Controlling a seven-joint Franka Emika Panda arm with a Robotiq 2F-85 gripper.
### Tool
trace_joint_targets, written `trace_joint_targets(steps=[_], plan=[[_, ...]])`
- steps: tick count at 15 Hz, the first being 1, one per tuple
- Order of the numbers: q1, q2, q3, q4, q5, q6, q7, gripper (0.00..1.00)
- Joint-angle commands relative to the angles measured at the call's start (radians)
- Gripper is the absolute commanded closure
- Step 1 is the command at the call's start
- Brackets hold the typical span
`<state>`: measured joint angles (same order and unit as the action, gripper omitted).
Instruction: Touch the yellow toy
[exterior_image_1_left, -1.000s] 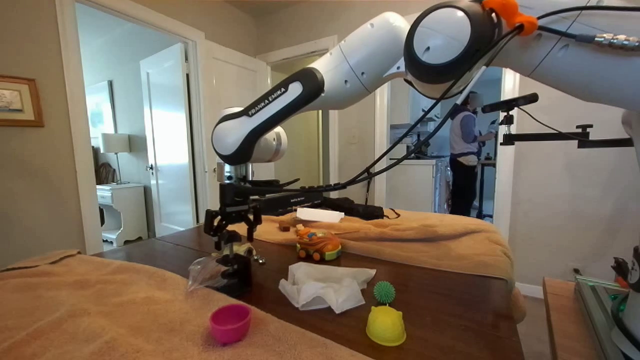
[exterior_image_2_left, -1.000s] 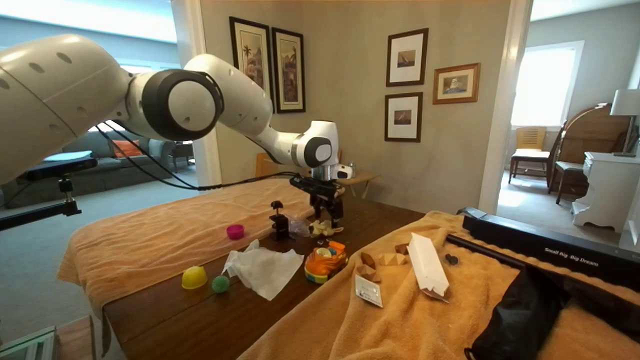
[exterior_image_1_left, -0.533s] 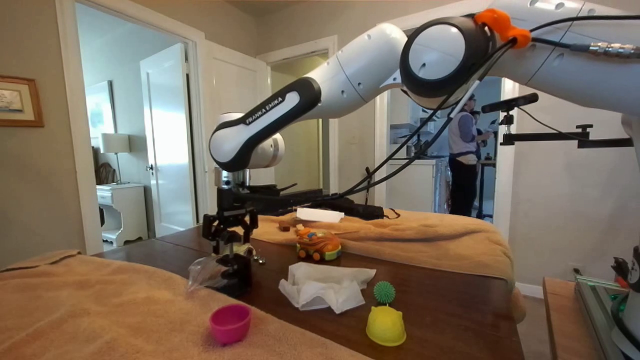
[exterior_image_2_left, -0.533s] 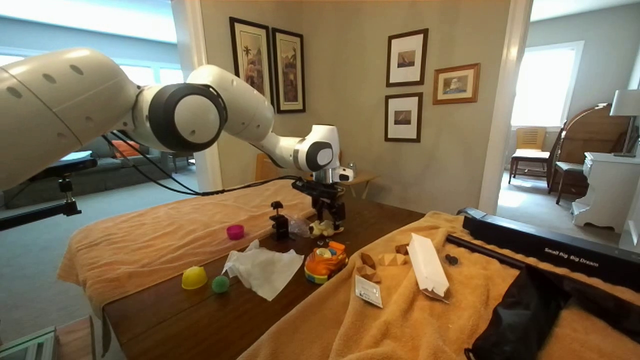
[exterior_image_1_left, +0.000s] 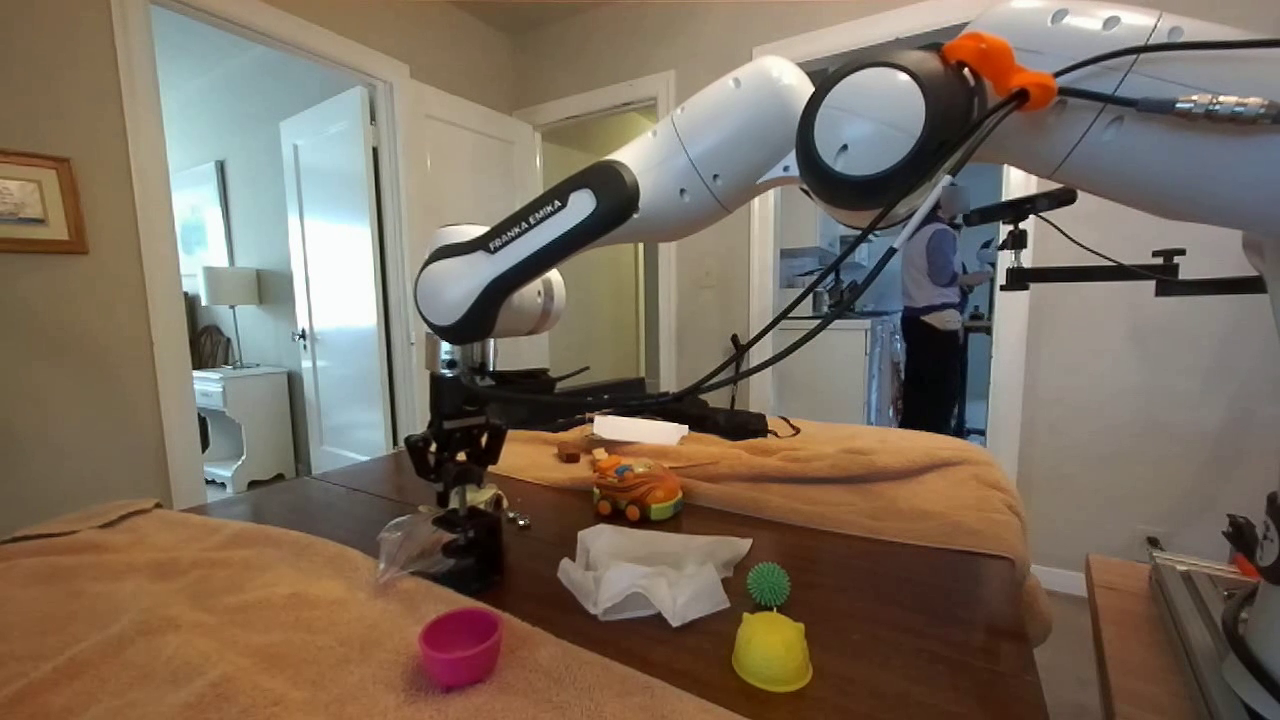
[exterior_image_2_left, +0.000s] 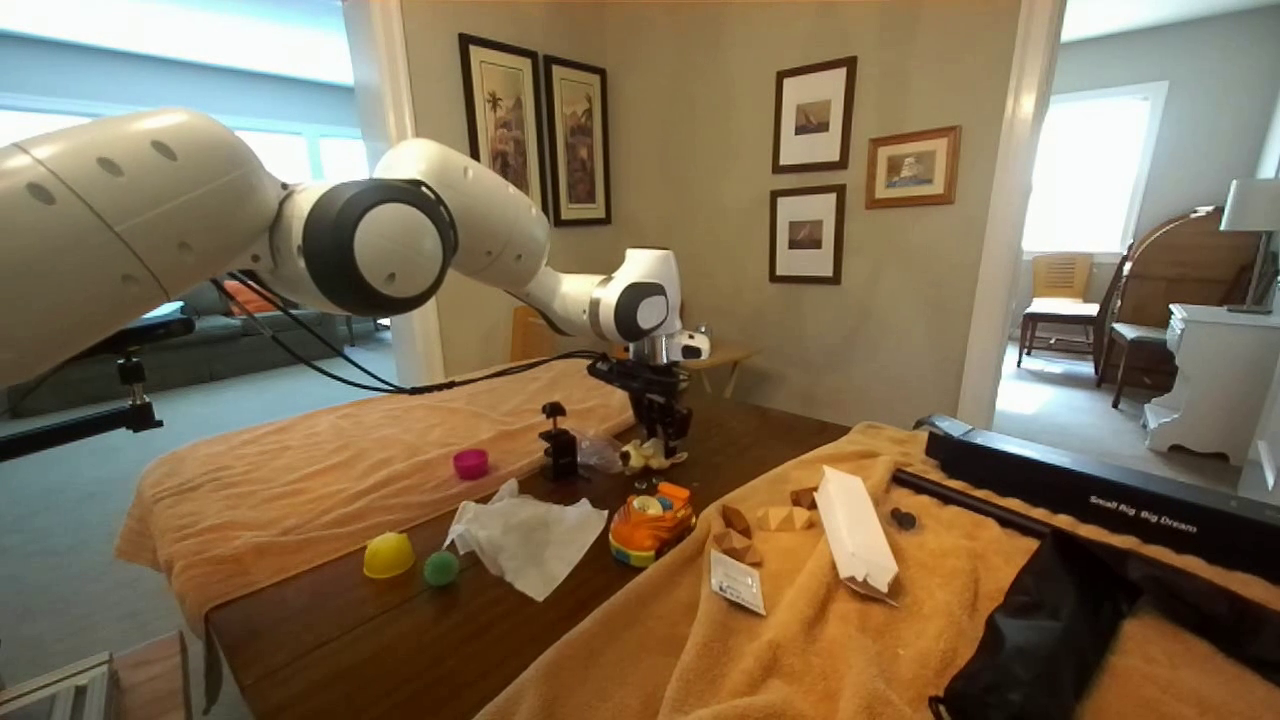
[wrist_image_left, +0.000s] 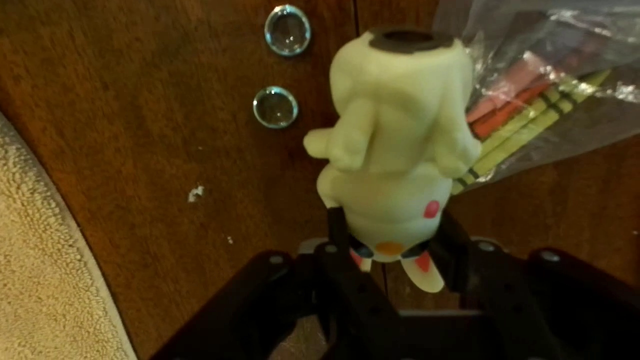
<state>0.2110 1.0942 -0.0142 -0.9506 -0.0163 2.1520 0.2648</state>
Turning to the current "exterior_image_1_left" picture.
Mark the yellow toy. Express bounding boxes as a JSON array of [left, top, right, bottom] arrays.
[[731, 610, 813, 694]]

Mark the crumpled white tissue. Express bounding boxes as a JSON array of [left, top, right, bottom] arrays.
[[556, 523, 754, 629]]

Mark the black bag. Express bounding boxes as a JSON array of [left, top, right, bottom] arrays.
[[648, 394, 802, 442]]

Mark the black box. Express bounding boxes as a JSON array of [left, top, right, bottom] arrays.
[[432, 506, 507, 597]]

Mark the green spiky ball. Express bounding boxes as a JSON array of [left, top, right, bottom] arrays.
[[746, 561, 792, 610]]

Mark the tan towel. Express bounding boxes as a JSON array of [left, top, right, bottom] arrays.
[[0, 498, 743, 720], [488, 417, 1054, 647]]

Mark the clear plastic bag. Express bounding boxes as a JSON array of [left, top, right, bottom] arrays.
[[375, 508, 463, 587]]

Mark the white side table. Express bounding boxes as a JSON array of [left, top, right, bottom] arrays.
[[192, 365, 297, 494]]

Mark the framed picture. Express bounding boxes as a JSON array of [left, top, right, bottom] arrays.
[[0, 149, 90, 255]]

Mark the white door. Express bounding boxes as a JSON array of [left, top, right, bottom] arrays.
[[279, 86, 395, 475]]

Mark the camera on mount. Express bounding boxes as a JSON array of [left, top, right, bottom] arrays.
[[962, 186, 1269, 299]]

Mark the person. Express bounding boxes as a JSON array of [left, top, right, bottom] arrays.
[[898, 184, 995, 437]]

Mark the table lamp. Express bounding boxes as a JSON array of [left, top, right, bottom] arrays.
[[202, 265, 262, 370]]

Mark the white paper card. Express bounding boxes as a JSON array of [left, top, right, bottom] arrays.
[[591, 413, 691, 447]]

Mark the orange toy car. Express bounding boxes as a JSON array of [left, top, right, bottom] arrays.
[[589, 449, 686, 524]]

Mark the pink cup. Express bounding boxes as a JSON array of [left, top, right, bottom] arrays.
[[418, 607, 504, 692]]

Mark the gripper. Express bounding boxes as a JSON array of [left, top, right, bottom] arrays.
[[404, 374, 509, 509]]

